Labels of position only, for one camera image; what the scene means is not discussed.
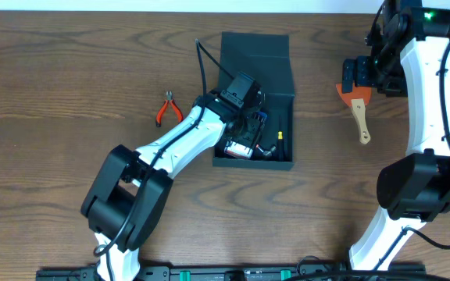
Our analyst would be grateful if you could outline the red handled pliers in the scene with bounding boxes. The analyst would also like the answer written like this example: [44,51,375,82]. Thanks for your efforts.
[155,90,185,128]

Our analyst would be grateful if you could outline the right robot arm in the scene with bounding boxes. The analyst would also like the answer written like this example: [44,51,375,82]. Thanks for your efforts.
[337,0,450,272]

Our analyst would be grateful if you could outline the orange scraper wooden handle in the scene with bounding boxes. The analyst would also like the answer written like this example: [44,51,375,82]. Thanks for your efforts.
[336,84,371,144]

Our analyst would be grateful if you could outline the dark green open box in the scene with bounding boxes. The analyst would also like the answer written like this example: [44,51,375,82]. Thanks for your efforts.
[212,31,295,170]

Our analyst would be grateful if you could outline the blue screwdriver bit set case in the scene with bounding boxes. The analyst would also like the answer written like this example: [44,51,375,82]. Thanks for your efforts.
[223,111,267,159]

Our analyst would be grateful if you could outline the small claw hammer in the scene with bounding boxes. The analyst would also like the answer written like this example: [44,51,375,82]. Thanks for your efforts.
[255,144,277,158]

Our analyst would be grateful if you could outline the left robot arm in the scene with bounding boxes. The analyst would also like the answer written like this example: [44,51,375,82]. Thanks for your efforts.
[80,72,266,280]

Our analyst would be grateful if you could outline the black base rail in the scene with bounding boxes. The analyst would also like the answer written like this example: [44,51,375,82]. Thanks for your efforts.
[35,263,427,281]

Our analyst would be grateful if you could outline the black yellow screwdriver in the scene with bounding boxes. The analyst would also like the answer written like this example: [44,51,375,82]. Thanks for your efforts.
[277,116,284,162]

